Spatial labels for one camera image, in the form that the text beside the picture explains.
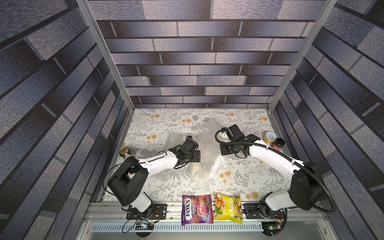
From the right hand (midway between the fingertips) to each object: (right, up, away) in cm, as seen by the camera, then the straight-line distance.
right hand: (221, 148), depth 86 cm
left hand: (-14, -5, +2) cm, 15 cm away
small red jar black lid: (+38, +2, +5) cm, 38 cm away
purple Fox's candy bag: (-14, -28, -13) cm, 34 cm away
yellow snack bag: (+1, -27, -15) cm, 31 cm away
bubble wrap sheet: (-5, -10, -2) cm, 12 cm away
